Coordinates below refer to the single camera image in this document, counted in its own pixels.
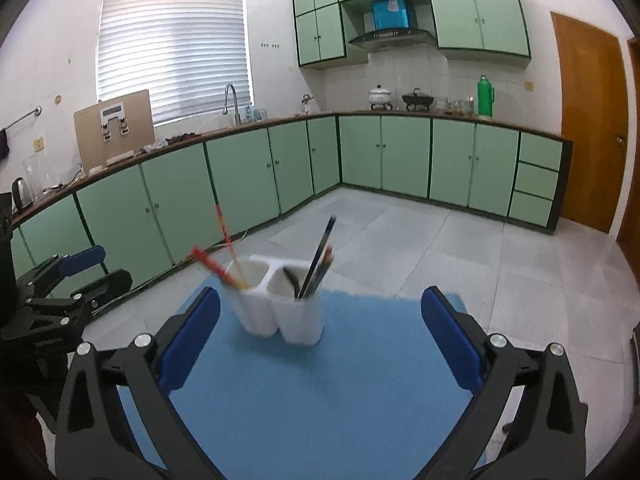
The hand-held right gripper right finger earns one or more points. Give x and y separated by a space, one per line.
452 340

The steel kitchen faucet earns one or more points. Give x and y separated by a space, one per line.
236 110

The dark cloth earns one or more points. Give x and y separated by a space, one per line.
3 142

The black range hood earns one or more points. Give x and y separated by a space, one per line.
390 36

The blue box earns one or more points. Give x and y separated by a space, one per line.
392 15

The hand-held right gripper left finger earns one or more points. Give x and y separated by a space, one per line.
190 335

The green upper kitchen cabinets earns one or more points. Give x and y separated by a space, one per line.
500 20

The steel electric kettle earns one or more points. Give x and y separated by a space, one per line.
20 195

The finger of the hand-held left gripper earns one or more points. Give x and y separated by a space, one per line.
82 259
107 287

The black chopstick silver band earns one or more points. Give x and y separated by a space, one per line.
322 245

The green base kitchen cabinets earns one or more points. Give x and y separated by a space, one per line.
400 155

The green thermos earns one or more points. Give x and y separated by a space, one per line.
485 100

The blue table mat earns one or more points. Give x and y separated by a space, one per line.
320 400

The clear glass pitcher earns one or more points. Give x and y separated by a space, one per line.
32 175

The white two-compartment utensil holder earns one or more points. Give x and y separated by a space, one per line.
300 320

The small glass bottles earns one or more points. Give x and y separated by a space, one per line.
256 113

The black chopstick red band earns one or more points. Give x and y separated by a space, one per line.
322 265

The dark metal spoon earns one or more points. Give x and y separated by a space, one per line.
291 277

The brown wooden door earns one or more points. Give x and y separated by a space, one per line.
590 135

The black wok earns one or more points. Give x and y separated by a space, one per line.
416 98

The row of glass cups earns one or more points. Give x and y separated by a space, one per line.
452 106

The brown cardboard box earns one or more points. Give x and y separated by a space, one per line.
90 135

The white cooking pot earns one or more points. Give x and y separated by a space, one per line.
380 96

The metal towel rail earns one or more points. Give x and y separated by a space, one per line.
22 117

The wooden chopstick red patterned end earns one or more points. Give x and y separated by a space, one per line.
227 237

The white window blinds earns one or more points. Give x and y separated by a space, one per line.
175 50

